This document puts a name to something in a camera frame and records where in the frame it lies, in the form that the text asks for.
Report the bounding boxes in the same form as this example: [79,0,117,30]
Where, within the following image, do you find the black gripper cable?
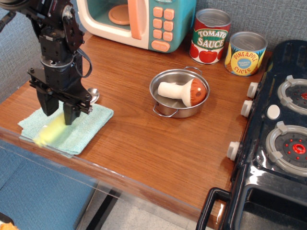
[73,47,93,79]

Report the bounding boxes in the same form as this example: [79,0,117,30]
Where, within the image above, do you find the clear acrylic barrier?
[0,128,200,230]

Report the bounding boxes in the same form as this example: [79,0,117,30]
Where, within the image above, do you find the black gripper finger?
[63,102,81,125]
[36,88,59,116]

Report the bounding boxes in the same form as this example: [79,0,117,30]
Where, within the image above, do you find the pineapple slices can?
[224,31,268,76]

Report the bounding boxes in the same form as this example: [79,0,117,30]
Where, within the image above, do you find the black toy stove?
[197,40,307,230]

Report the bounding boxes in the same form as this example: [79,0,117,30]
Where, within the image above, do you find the tomato sauce can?
[189,8,232,64]

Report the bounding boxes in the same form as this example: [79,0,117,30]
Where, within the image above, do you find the yellow handled metal spoon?
[33,87,100,147]

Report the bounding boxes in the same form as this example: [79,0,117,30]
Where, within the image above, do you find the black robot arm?
[0,0,92,125]

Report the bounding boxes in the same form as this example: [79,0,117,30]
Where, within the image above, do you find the small steel pot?
[149,66,210,118]

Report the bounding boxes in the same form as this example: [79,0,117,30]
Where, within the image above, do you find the orange plate in microwave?
[108,4,130,25]

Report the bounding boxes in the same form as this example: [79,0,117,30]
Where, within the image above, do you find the toy mushroom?
[157,78,209,107]

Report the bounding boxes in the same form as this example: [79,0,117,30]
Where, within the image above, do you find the light blue cloth napkin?
[18,104,114,155]

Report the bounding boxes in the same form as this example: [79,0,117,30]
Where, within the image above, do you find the teal toy microwave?
[77,0,196,53]

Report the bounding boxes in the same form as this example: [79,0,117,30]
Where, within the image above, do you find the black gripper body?
[27,54,92,113]

